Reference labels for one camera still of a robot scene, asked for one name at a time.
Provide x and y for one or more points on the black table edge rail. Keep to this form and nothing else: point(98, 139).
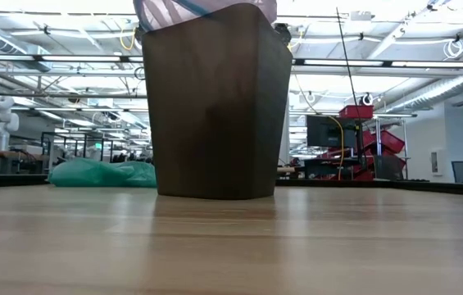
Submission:
point(292, 182)

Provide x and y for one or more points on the silver ceiling duct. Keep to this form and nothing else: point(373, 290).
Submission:
point(440, 90)

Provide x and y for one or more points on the brown trash bin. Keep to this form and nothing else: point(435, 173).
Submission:
point(214, 114)

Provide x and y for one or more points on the teal trash bag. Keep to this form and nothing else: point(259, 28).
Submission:
point(92, 174)

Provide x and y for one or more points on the red storage bin rack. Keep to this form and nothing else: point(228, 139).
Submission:
point(382, 143)

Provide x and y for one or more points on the black monitor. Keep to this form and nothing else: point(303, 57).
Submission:
point(329, 131)

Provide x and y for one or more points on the white pillar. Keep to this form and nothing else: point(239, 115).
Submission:
point(287, 139)

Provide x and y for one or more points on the white wall box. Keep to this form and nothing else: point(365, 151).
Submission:
point(437, 162)

